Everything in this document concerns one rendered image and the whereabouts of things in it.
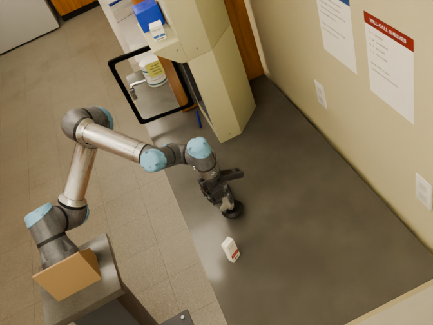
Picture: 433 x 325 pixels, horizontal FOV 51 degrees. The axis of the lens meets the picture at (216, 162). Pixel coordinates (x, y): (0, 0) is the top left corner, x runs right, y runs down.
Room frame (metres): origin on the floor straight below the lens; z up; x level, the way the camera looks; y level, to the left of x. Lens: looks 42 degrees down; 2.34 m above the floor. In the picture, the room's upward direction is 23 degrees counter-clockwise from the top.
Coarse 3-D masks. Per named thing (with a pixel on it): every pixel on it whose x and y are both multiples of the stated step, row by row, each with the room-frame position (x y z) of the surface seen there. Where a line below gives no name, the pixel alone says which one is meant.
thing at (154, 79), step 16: (128, 64) 2.01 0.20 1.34; (144, 64) 2.00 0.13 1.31; (160, 64) 1.99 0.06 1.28; (128, 80) 2.01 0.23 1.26; (144, 80) 2.00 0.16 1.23; (160, 80) 2.00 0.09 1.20; (176, 80) 1.99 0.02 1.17; (144, 96) 2.01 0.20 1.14; (160, 96) 2.00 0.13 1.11; (176, 96) 1.99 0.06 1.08; (144, 112) 2.01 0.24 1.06; (160, 112) 2.00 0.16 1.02
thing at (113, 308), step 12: (120, 300) 1.18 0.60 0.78; (132, 300) 1.29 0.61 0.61; (96, 312) 1.16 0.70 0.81; (108, 312) 1.16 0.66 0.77; (120, 312) 1.17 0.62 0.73; (132, 312) 1.19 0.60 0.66; (144, 312) 1.32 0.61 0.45; (84, 324) 1.15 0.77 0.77; (96, 324) 1.15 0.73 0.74; (108, 324) 1.16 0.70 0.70; (120, 324) 1.16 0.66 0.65; (132, 324) 1.17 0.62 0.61; (144, 324) 1.21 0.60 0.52; (156, 324) 1.33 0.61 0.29; (168, 324) 1.47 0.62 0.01; (180, 324) 1.44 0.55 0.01; (192, 324) 1.41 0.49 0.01
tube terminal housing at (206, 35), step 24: (168, 0) 1.68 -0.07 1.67; (192, 0) 1.69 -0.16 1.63; (216, 0) 1.80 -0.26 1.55; (168, 24) 1.84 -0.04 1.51; (192, 24) 1.68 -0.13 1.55; (216, 24) 1.76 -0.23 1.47; (192, 48) 1.68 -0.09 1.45; (216, 48) 1.71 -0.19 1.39; (192, 72) 1.68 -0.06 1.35; (216, 72) 1.69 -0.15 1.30; (240, 72) 1.80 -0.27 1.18; (216, 96) 1.68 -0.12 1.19; (240, 96) 1.76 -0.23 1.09; (216, 120) 1.68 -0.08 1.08; (240, 120) 1.71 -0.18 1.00
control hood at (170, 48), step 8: (168, 32) 1.78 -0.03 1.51; (152, 40) 1.77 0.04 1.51; (160, 40) 1.74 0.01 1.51; (168, 40) 1.72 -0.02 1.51; (176, 40) 1.69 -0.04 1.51; (152, 48) 1.70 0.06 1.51; (160, 48) 1.68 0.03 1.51; (168, 48) 1.68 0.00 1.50; (176, 48) 1.68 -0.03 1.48; (160, 56) 1.68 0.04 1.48; (168, 56) 1.67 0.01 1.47; (176, 56) 1.68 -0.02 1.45; (184, 56) 1.68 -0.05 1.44
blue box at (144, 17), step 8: (152, 0) 1.93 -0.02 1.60; (136, 8) 1.92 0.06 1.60; (144, 8) 1.88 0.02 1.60; (152, 8) 1.87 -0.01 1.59; (136, 16) 1.89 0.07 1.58; (144, 16) 1.87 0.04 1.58; (152, 16) 1.87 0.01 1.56; (160, 16) 1.87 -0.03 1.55; (144, 24) 1.86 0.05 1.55; (144, 32) 1.86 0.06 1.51
